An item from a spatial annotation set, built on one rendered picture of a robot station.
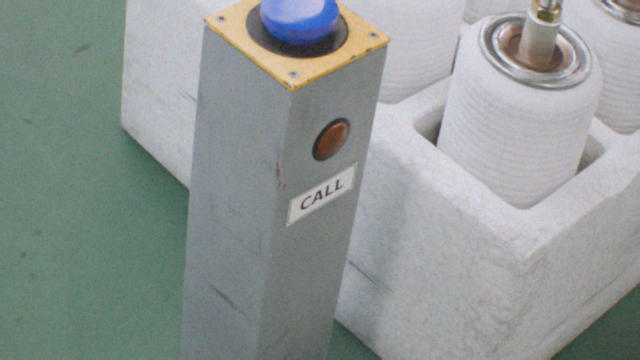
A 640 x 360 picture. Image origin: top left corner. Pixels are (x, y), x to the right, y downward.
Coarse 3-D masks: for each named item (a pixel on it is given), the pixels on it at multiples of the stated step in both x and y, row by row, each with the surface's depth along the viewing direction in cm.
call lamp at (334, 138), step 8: (336, 128) 70; (344, 128) 71; (328, 136) 70; (336, 136) 70; (344, 136) 71; (320, 144) 70; (328, 144) 70; (336, 144) 71; (320, 152) 70; (328, 152) 71
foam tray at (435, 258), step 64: (128, 0) 99; (192, 0) 93; (128, 64) 103; (192, 64) 96; (128, 128) 107; (192, 128) 100; (384, 128) 85; (384, 192) 85; (448, 192) 81; (576, 192) 82; (384, 256) 88; (448, 256) 83; (512, 256) 79; (576, 256) 85; (384, 320) 91; (448, 320) 86; (512, 320) 83; (576, 320) 94
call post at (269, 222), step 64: (256, 64) 67; (256, 128) 69; (320, 128) 69; (192, 192) 77; (256, 192) 72; (320, 192) 73; (192, 256) 80; (256, 256) 74; (320, 256) 78; (192, 320) 84; (256, 320) 78; (320, 320) 83
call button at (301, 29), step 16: (272, 0) 68; (288, 0) 68; (304, 0) 68; (320, 0) 68; (272, 16) 67; (288, 16) 67; (304, 16) 67; (320, 16) 67; (336, 16) 68; (272, 32) 68; (288, 32) 67; (304, 32) 67; (320, 32) 67
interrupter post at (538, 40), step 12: (528, 12) 79; (528, 24) 79; (540, 24) 78; (552, 24) 78; (528, 36) 79; (540, 36) 79; (552, 36) 79; (528, 48) 80; (540, 48) 79; (552, 48) 80; (540, 60) 80
